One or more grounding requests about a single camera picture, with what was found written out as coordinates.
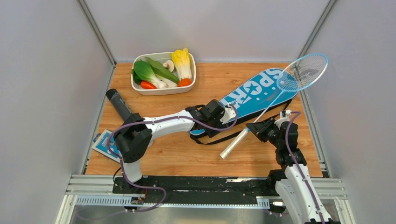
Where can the yellow cabbage toy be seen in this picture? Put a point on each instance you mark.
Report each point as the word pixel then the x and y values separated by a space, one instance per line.
pixel 182 62

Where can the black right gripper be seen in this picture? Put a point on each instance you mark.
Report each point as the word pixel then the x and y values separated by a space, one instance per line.
pixel 258 128

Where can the blue racket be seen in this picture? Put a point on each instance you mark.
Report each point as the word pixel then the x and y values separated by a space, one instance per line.
pixel 299 75

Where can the blue racket bag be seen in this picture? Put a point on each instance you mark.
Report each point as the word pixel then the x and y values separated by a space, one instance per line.
pixel 252 97

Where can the beige mushroom toy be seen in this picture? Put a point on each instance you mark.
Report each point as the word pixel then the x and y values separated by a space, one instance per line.
pixel 169 65

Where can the white rectangular tray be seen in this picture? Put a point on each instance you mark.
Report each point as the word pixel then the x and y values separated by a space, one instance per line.
pixel 172 87

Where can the green leaf vegetable toy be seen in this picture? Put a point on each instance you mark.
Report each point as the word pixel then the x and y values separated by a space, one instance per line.
pixel 162 71

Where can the blue book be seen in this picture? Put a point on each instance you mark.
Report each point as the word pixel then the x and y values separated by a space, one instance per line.
pixel 99 145

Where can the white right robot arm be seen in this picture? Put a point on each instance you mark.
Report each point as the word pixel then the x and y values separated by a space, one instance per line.
pixel 292 182

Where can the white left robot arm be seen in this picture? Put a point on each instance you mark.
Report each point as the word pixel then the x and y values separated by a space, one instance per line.
pixel 134 137

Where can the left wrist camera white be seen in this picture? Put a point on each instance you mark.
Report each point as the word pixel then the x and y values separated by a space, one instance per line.
pixel 229 114

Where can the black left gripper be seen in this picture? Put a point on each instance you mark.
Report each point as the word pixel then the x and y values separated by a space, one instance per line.
pixel 219 123

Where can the red pepper toy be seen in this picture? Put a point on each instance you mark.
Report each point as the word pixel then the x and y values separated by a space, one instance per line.
pixel 147 85

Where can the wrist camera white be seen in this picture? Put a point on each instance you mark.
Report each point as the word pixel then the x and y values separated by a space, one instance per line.
pixel 229 114
pixel 284 117

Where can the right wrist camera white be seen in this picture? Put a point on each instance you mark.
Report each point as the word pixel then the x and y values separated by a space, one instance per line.
pixel 284 117

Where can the orange carrot toy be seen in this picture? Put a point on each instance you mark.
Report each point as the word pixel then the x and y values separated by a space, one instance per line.
pixel 184 82

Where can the green bok choy toy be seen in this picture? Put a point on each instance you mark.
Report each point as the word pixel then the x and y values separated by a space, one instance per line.
pixel 142 71

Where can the black shuttlecock tube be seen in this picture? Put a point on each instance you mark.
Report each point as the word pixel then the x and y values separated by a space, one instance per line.
pixel 119 104

